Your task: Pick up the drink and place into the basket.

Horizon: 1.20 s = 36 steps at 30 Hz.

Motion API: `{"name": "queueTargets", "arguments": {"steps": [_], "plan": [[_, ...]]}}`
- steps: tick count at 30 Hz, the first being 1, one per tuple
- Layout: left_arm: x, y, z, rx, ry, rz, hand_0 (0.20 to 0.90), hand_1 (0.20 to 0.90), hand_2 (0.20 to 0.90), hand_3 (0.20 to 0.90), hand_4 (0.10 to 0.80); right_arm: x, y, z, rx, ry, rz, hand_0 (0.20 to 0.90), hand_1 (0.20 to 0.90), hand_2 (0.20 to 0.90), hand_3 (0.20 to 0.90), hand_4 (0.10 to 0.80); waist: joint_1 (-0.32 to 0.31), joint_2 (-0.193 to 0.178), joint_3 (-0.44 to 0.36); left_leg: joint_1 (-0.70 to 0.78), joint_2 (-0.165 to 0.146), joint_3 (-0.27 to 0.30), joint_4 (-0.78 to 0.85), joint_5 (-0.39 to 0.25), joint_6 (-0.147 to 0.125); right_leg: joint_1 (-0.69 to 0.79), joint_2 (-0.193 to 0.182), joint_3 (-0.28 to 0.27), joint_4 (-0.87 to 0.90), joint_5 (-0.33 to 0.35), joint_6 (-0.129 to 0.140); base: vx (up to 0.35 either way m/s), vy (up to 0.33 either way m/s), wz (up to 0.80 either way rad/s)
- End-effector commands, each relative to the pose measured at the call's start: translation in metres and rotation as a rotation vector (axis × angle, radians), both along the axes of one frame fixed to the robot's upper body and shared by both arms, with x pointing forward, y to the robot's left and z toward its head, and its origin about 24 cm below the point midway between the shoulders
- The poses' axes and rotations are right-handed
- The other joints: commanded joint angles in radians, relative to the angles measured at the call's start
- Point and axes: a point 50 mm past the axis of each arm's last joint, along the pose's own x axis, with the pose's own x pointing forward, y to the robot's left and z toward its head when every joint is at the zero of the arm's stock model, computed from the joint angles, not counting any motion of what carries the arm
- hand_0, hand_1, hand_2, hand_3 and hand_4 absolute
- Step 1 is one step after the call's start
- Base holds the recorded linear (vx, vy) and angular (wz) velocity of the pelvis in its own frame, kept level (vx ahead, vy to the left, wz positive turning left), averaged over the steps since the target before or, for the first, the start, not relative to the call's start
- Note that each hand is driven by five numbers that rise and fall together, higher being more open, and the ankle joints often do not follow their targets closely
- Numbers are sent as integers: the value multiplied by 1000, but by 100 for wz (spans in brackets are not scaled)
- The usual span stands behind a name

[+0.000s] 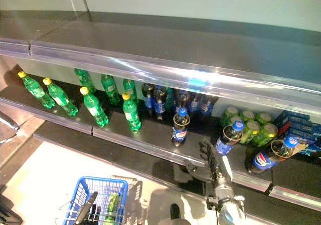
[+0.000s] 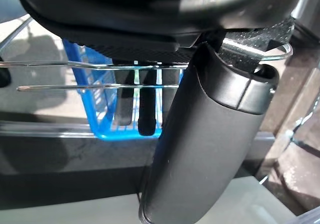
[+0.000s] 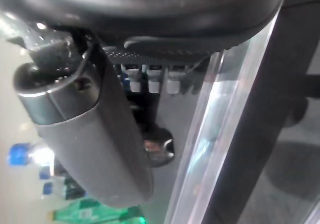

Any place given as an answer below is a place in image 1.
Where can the blue plastic shopping basket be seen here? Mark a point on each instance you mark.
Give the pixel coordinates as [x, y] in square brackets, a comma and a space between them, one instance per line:
[82, 187]

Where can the silver curtain edge strip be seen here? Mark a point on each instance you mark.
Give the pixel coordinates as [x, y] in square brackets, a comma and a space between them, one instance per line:
[11, 124]

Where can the black right robot foot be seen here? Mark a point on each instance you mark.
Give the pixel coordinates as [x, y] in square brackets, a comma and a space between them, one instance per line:
[175, 211]

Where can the silver grey robot body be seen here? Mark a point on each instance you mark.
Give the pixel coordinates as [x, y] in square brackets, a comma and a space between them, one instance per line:
[181, 222]

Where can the black shelf board clear rail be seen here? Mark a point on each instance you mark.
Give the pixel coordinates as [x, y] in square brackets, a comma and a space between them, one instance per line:
[175, 42]

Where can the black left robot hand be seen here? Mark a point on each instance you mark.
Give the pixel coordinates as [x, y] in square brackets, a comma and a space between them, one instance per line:
[86, 215]

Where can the green bottle in basket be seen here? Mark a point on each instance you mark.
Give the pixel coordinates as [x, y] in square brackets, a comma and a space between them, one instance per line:
[112, 207]

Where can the dark side shelf unit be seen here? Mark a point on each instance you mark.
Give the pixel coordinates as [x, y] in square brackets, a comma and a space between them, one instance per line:
[7, 212]

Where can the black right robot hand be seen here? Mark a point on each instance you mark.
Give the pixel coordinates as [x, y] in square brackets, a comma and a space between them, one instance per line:
[213, 171]

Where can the black shelf board holding drinks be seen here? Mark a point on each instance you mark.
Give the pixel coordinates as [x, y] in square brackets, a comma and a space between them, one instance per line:
[155, 134]

